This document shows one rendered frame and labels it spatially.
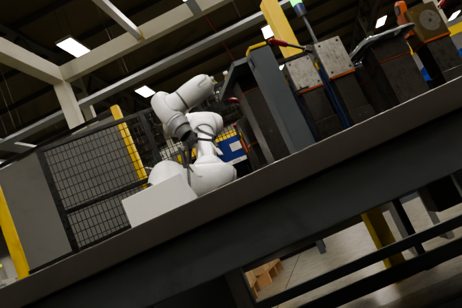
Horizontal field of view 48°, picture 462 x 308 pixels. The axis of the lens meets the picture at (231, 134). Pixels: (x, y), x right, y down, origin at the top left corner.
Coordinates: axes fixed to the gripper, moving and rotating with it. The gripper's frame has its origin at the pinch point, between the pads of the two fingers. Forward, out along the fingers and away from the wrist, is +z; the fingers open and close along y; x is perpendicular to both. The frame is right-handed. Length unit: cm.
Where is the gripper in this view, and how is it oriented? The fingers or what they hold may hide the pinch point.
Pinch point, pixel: (209, 163)
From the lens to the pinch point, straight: 221.4
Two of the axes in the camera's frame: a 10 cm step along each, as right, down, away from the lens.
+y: -6.6, 7.0, 2.8
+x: -4.6, -0.9, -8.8
